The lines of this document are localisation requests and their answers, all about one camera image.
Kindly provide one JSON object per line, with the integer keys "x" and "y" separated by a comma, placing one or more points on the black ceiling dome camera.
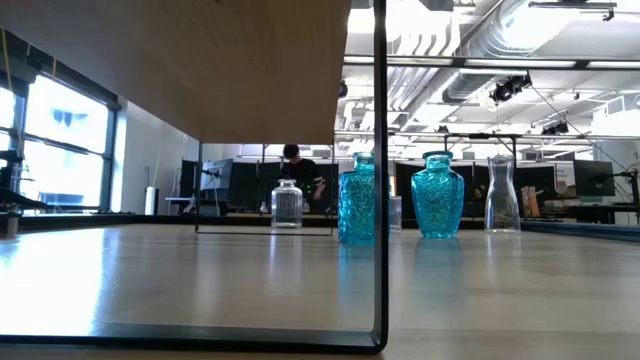
{"x": 343, "y": 89}

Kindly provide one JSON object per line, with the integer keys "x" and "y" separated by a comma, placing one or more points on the black overhead beam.
{"x": 410, "y": 135}

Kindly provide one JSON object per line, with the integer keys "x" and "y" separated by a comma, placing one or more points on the black ceiling spotlight cluster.
{"x": 510, "y": 89}

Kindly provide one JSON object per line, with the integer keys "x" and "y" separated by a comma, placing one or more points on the blue urn-shaped glass vase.
{"x": 437, "y": 200}

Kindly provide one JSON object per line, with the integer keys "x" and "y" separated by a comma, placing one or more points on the black metal bracket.
{"x": 15, "y": 200}

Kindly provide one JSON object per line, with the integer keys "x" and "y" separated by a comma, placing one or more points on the clear ribbed glass jar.
{"x": 286, "y": 205}

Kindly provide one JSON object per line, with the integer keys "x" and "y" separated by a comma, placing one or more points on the grey angled monitor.
{"x": 220, "y": 175}

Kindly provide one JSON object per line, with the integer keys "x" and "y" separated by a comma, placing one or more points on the black computer monitor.
{"x": 594, "y": 177}

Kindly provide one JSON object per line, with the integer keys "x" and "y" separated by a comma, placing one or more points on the person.
{"x": 305, "y": 172}

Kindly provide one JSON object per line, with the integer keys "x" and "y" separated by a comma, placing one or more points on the linear ceiling light bar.
{"x": 425, "y": 61}

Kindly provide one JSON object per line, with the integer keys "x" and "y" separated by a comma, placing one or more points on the silver ceiling air duct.
{"x": 492, "y": 40}

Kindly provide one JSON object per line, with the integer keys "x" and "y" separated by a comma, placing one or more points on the orange cardboard box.
{"x": 531, "y": 202}

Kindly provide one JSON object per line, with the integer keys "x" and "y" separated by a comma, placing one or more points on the tall clear glass carafe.
{"x": 501, "y": 200}

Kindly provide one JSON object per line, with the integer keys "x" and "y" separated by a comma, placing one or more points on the large window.
{"x": 65, "y": 150}

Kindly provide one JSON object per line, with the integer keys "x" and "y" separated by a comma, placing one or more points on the white paper roll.
{"x": 150, "y": 200}

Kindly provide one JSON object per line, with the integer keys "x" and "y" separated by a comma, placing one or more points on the blue glass bottle vase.
{"x": 356, "y": 210}

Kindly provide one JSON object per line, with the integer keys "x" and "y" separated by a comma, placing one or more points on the small clear glass vase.
{"x": 395, "y": 212}

